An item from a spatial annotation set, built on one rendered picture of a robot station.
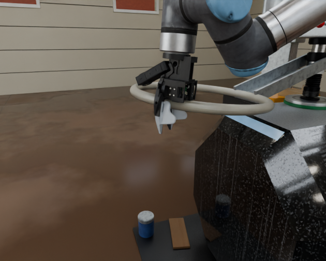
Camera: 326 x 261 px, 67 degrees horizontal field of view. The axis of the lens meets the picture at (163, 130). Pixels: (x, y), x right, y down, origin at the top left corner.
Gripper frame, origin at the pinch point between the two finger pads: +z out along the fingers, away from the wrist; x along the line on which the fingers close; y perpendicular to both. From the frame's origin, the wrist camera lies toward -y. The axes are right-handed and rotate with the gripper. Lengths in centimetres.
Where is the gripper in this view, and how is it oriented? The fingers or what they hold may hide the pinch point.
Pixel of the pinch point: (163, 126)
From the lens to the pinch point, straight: 69.5
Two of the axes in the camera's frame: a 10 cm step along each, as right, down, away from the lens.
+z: -0.8, 9.5, 3.2
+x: 5.3, -2.3, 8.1
